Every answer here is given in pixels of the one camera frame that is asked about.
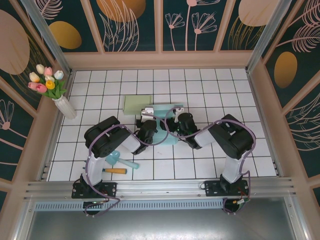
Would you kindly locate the light blue paper box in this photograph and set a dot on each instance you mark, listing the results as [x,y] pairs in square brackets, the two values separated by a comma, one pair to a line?
[161,111]

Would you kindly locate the green paper box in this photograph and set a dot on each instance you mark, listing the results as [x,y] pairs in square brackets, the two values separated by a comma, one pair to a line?
[135,105]

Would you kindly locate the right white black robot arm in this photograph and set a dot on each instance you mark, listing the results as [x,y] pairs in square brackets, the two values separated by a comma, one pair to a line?
[232,167]

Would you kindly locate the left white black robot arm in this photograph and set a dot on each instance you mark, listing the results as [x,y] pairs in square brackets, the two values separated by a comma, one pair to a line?
[95,167]

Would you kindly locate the light blue plastic trowel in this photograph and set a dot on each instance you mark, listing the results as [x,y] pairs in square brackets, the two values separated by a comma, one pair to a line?
[125,162]

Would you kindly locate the white ribbed vase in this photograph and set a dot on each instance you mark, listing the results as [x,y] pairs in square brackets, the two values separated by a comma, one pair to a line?
[65,108]

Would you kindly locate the grey metal sheet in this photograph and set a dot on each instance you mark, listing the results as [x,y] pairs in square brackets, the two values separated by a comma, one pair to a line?
[160,225]

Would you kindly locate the pastel tulip bouquet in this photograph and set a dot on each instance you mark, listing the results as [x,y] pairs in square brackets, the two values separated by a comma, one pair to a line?
[50,85]

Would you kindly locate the long aluminium mounting rail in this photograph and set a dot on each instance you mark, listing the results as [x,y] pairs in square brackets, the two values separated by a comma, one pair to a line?
[162,187]

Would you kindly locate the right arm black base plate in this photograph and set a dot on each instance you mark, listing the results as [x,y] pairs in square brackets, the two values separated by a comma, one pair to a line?
[212,188]

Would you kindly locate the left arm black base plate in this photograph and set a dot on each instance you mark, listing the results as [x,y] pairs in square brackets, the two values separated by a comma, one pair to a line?
[110,190]

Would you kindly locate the aluminium side rail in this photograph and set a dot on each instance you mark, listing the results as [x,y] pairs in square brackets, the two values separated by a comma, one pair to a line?
[55,130]
[264,125]

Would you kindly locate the aluminium frame post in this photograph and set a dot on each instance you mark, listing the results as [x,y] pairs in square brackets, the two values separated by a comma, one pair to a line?
[47,35]
[268,35]

